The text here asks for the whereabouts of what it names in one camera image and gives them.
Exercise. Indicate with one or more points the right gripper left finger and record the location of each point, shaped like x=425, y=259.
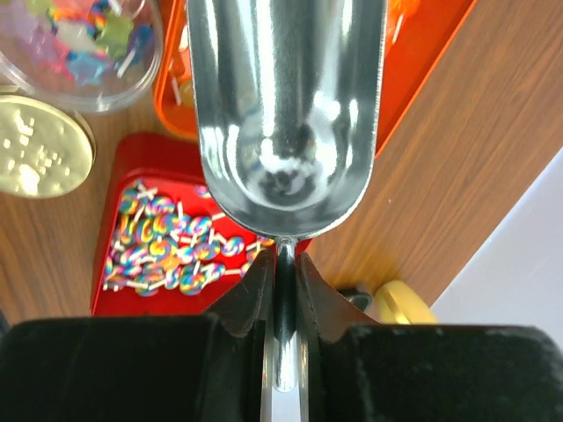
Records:
x=238, y=364

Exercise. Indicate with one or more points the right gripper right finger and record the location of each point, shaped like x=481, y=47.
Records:
x=329, y=383

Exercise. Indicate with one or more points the black tray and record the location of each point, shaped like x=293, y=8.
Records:
x=360, y=299

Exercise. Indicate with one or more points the red lollipop tin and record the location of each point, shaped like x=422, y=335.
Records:
x=165, y=247

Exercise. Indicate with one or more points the metal scoop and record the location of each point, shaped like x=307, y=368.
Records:
x=287, y=99

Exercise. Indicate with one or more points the gold round lid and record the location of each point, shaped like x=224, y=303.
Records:
x=45, y=152

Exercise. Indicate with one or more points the clear glass jar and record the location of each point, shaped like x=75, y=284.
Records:
x=87, y=56

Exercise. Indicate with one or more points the orange candy tin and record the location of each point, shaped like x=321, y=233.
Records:
x=422, y=40

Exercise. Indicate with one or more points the yellow mug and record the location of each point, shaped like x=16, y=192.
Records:
x=397, y=303

